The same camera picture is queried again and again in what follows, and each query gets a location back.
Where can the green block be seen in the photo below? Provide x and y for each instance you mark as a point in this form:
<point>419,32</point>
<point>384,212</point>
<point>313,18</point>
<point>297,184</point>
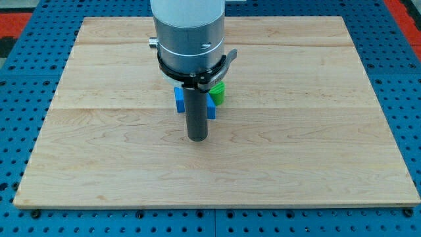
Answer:
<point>217,93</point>

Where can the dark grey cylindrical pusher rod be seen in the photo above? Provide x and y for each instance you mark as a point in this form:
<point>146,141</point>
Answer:
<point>195,104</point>

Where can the light wooden board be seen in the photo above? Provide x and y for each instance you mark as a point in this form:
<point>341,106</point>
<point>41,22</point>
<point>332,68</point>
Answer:
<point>300,126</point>

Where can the blue block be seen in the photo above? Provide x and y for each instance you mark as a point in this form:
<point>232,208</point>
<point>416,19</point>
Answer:
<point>180,107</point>

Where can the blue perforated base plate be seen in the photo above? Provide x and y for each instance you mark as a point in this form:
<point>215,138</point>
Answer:
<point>33,68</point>

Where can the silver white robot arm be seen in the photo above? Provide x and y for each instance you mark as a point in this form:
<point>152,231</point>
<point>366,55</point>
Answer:
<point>190,33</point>

